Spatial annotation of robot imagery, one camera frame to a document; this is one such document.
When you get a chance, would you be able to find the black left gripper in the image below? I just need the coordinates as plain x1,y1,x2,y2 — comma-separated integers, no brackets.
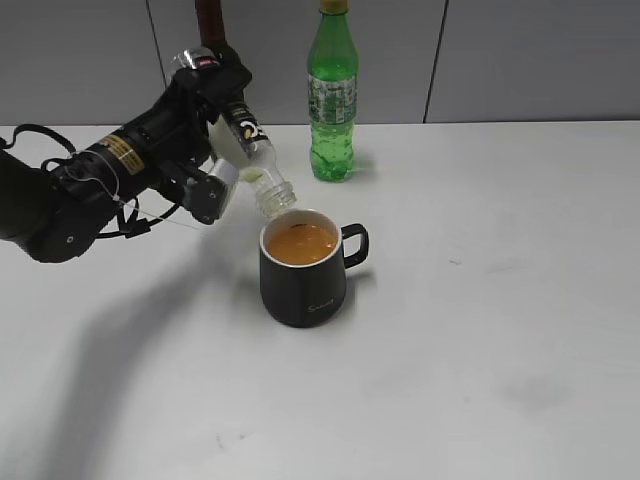
114,45,252,170

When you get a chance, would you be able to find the orange juice bottle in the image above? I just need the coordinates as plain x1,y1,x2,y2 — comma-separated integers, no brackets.
170,46,298,219

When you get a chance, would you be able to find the black ceramic mug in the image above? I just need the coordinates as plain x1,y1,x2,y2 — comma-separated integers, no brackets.
259,209,369,328

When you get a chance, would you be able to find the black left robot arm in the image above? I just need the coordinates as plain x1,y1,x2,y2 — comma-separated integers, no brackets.
1,45,252,263

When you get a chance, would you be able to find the dark red wine bottle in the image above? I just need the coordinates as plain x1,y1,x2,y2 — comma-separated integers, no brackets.
194,0,228,48

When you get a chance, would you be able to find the green plastic soda bottle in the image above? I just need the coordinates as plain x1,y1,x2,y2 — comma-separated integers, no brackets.
307,1,359,183

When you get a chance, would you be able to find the white zip tie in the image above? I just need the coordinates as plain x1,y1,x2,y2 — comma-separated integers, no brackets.
64,150,203,239

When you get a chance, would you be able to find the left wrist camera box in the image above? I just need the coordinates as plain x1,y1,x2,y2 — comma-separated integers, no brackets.
158,159,239,225

